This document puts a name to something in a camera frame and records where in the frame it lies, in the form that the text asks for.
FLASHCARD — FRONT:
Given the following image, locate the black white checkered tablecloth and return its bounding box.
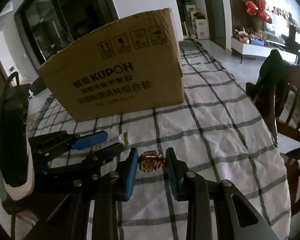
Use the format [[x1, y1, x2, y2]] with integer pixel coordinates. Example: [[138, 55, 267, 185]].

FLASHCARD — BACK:
[[29, 40, 291, 239]]

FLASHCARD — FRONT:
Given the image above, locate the brown cardboard box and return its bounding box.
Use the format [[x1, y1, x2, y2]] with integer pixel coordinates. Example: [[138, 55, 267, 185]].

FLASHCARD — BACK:
[[39, 8, 184, 121]]

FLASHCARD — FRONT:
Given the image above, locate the white gold candy wrapper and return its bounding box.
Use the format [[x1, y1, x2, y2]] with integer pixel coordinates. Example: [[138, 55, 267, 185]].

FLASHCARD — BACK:
[[104, 132, 129, 147]]

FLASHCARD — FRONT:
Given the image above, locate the black glass sliding door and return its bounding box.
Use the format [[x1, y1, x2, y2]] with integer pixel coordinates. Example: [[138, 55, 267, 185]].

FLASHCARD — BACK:
[[14, 0, 118, 70]]

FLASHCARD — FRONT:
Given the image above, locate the gold brown candy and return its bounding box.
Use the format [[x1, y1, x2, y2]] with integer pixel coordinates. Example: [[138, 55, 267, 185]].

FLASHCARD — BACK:
[[138, 150, 166, 173]]

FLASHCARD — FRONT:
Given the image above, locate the red balloon decoration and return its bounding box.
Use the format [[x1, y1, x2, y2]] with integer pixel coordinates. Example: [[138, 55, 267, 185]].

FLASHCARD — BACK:
[[245, 0, 273, 24]]

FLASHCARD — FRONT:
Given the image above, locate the brown wooden chair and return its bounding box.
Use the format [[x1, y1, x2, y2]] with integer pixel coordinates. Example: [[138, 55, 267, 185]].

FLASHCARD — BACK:
[[275, 65, 300, 216]]

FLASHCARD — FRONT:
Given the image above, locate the small cardboard box on floor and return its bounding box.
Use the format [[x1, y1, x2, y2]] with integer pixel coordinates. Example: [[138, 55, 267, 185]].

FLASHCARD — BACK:
[[184, 34, 196, 40]]

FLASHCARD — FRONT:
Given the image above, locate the white tv cabinet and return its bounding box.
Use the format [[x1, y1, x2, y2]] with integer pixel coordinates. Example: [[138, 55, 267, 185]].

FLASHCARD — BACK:
[[231, 37, 297, 63]]

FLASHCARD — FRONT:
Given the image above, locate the white storage box in hallway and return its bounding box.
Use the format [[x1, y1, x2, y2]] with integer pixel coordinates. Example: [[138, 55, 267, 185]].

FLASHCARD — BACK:
[[195, 19, 209, 40]]

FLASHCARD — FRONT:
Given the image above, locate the dark green garment on chair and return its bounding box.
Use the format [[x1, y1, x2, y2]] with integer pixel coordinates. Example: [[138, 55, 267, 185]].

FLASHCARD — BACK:
[[245, 49, 290, 120]]

